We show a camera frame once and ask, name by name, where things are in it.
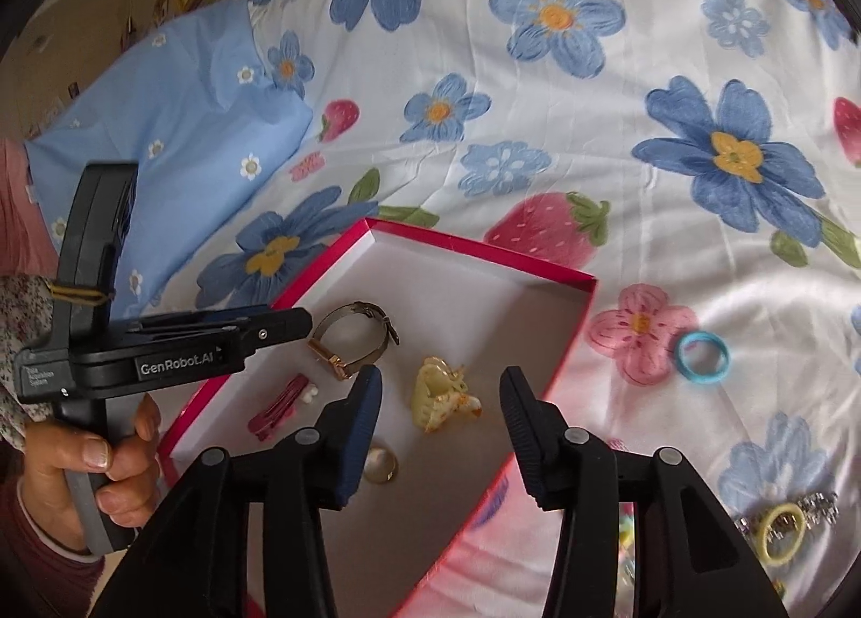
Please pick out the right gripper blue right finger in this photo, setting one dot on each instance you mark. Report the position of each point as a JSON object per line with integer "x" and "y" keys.
{"x": 536, "y": 429}

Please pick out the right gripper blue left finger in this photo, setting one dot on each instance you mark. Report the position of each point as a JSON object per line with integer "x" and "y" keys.
{"x": 346, "y": 427}

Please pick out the red hair clip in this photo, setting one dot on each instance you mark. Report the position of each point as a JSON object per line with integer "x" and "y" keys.
{"x": 299, "y": 391}

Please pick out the gold green face wristwatch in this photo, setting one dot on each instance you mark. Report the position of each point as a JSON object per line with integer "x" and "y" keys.
{"x": 352, "y": 336}

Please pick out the yellow claw hair clip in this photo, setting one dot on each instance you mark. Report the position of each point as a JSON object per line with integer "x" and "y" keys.
{"x": 439, "y": 393}

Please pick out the person's left hand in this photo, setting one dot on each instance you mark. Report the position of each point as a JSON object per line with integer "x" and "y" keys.
{"x": 129, "y": 498}

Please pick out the red shallow box tray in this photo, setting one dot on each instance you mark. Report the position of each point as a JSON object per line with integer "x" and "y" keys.
{"x": 427, "y": 543}

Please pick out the light blue floral pillow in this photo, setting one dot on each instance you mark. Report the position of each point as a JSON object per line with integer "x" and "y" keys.
{"x": 208, "y": 106}

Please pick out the floral white bed sheet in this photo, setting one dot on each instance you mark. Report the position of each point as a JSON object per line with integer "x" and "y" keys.
{"x": 699, "y": 157}

